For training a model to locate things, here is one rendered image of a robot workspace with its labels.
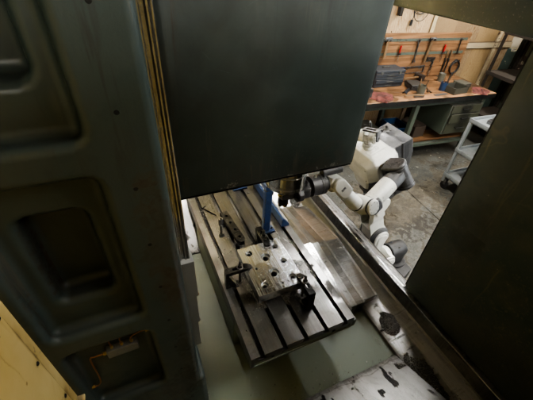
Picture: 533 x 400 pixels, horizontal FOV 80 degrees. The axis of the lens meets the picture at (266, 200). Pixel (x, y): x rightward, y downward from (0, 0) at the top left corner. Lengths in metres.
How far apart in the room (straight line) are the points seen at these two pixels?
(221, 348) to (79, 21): 1.49
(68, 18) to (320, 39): 0.59
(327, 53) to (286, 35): 0.14
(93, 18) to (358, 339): 1.70
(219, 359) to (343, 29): 1.45
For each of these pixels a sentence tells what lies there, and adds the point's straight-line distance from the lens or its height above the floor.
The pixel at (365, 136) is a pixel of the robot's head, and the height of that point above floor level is 1.43.
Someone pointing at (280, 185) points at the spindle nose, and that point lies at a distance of 1.17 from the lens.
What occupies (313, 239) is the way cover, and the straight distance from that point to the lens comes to 2.02.
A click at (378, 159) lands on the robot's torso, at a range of 1.77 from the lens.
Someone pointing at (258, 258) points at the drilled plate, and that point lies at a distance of 1.56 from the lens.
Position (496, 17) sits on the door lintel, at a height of 2.03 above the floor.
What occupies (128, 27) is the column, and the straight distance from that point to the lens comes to 0.55.
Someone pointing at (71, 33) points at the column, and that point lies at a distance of 0.55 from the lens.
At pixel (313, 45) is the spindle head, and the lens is 0.92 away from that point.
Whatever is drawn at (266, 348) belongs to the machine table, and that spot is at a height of 0.90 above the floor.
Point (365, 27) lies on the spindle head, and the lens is 1.01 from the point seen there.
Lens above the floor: 2.17
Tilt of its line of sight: 39 degrees down
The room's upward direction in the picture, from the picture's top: 4 degrees clockwise
